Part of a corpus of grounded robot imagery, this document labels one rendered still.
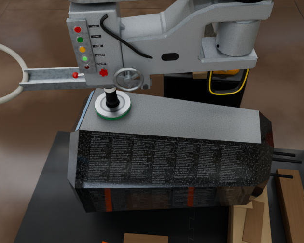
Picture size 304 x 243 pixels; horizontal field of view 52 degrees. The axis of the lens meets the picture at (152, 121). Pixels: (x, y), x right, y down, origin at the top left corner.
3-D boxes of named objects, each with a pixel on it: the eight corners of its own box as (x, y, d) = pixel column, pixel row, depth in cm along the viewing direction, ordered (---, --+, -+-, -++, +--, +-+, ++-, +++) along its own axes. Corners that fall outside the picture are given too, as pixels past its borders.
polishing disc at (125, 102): (124, 120, 176) (124, 119, 175) (89, 114, 180) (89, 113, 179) (134, 94, 189) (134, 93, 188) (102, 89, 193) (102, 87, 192)
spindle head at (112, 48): (154, 60, 174) (152, -19, 140) (157, 87, 160) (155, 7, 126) (90, 63, 174) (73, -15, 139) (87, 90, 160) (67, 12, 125)
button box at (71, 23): (97, 69, 150) (86, 16, 128) (96, 73, 148) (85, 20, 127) (80, 70, 150) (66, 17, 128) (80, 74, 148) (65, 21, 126)
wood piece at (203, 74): (190, 60, 227) (190, 55, 224) (203, 60, 227) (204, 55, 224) (192, 78, 215) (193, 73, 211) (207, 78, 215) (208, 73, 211)
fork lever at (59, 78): (150, 66, 176) (150, 60, 173) (152, 90, 164) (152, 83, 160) (27, 71, 174) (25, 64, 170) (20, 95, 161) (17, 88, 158)
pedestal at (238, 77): (166, 88, 320) (166, 26, 264) (230, 92, 314) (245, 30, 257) (159, 139, 279) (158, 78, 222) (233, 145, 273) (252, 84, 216)
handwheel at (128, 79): (144, 78, 161) (142, 55, 149) (145, 91, 154) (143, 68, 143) (115, 80, 160) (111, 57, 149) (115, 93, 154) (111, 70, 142)
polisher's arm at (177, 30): (241, 60, 177) (262, -25, 140) (252, 88, 163) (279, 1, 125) (113, 68, 176) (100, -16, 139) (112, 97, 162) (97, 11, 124)
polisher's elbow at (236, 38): (212, 35, 163) (216, 0, 148) (248, 33, 162) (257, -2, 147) (217, 58, 150) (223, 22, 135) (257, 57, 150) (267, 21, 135)
